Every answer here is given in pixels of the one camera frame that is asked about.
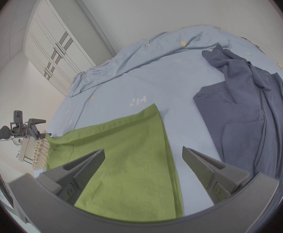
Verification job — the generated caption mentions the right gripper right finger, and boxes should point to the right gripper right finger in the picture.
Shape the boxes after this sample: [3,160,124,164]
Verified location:
[182,146,250,206]

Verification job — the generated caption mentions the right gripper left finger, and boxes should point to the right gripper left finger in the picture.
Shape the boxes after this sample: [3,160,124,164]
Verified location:
[38,149,105,206]

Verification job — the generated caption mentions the green shorts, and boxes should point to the green shorts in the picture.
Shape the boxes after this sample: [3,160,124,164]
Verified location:
[45,103,184,222]

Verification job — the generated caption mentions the round woven basket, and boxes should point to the round woven basket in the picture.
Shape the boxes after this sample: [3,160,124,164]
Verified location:
[32,130,51,171]

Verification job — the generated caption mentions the dark blue garment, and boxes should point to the dark blue garment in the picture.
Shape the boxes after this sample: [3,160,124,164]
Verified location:
[193,44,283,227]

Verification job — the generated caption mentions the bed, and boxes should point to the bed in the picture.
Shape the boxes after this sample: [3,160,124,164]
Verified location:
[45,0,283,227]

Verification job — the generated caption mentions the white wardrobe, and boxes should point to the white wardrobe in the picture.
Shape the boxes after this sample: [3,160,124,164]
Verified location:
[25,0,116,96]

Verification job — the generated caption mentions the pale blue quilt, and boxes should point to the pale blue quilt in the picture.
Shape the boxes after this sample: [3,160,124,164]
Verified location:
[67,24,230,98]

